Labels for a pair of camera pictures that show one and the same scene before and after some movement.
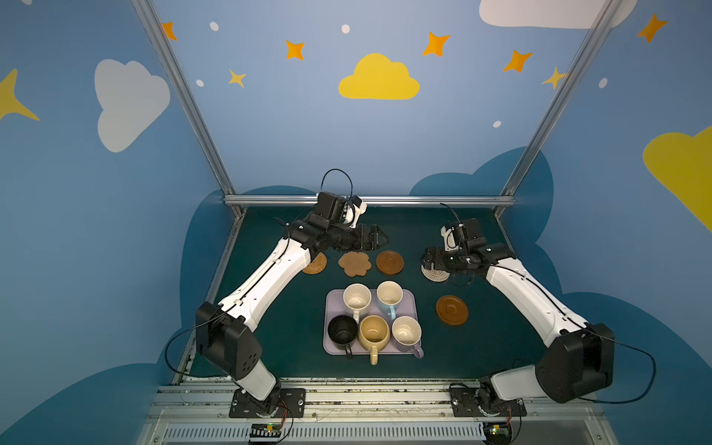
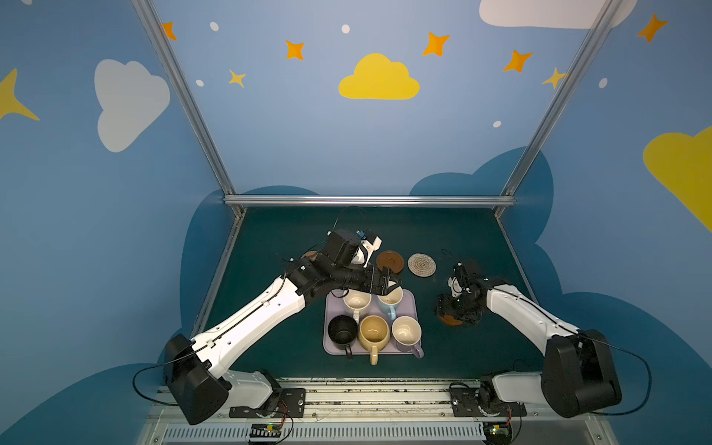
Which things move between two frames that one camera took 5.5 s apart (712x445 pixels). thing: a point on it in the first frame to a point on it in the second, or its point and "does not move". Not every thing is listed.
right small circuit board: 497,433 does not move
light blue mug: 389,294 does not move
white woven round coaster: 435,275 to 422,264
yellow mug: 374,333 does not move
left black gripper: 361,238 to 379,280
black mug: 342,331 does not move
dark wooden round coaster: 389,262 does not move
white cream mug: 357,298 does not move
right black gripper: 438,261 to 453,306
